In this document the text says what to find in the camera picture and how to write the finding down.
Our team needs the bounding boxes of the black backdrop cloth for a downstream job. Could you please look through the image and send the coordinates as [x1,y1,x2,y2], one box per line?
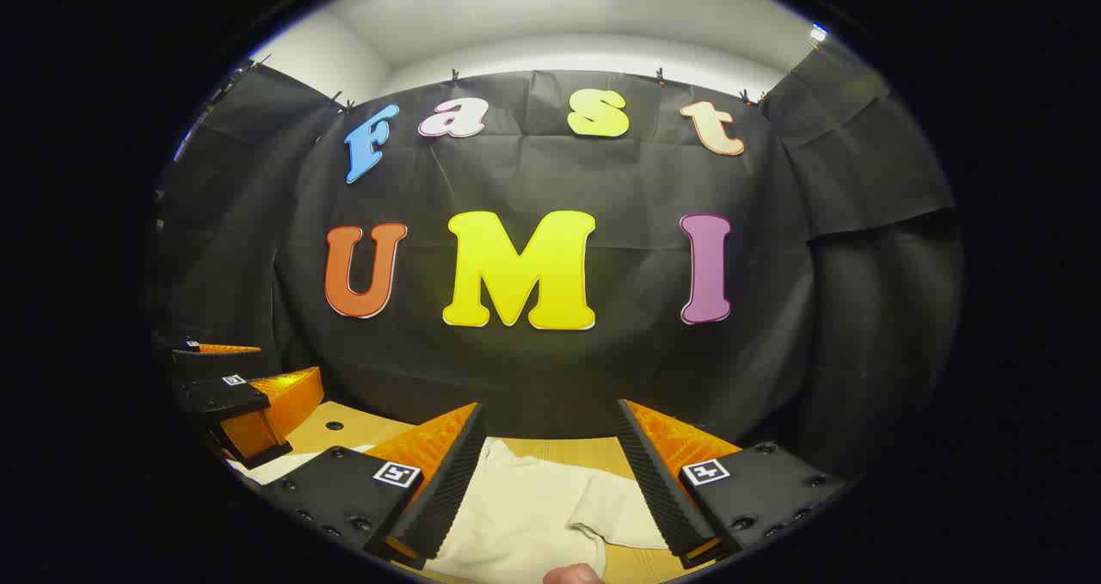
[155,46,964,482]

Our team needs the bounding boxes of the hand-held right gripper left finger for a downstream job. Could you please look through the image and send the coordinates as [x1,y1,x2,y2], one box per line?
[258,402,487,570]

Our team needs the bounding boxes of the cream sweater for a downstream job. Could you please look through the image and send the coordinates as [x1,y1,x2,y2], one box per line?
[228,436,680,584]

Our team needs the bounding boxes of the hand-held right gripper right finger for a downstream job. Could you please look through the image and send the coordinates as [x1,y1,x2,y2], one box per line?
[615,399,852,569]

